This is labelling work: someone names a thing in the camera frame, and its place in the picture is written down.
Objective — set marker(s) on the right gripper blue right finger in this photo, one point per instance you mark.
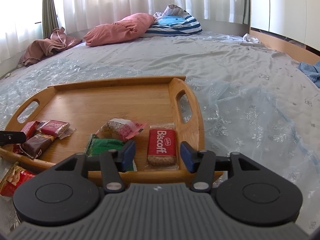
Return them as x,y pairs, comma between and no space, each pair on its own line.
202,164

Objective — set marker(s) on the snowflake patterned bed sheet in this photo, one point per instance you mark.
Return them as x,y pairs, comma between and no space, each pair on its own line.
254,100

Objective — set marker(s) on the red Biscoff biscuit packet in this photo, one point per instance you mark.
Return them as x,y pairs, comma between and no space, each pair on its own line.
55,128

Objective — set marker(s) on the white sheer curtain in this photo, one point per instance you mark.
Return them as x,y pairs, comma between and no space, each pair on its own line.
21,20

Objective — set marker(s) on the green curtain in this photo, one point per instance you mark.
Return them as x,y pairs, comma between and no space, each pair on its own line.
49,18

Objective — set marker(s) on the blue striped pillow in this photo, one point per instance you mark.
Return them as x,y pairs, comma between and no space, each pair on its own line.
173,21

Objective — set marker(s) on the red gold nut packet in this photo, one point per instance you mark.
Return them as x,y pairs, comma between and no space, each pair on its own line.
15,176

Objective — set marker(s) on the green snack packet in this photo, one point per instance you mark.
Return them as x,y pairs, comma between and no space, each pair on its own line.
97,146

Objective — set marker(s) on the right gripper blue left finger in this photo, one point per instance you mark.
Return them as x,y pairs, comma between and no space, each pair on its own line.
112,162

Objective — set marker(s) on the wooden bed frame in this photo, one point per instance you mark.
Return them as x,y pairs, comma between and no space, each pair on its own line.
300,54

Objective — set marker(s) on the wooden serving tray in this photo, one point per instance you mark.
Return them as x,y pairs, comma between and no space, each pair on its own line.
88,105

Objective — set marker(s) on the pink pillow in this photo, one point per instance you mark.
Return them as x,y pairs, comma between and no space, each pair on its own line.
127,29

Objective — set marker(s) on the red rectangular snack bar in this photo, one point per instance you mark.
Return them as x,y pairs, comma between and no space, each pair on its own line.
29,130

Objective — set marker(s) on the blue clothes pile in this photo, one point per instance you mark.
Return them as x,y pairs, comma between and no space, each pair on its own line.
312,71

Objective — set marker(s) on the crumpled clear plastic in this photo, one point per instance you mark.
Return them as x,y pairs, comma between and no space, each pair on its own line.
248,40

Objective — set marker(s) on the brown almond snack packet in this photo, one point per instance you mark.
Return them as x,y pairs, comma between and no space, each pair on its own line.
37,145

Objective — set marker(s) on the pink rice cracker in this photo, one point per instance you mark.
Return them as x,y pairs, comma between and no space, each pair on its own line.
120,129

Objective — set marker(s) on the brown crumpled cloth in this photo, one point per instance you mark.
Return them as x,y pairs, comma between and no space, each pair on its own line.
45,48

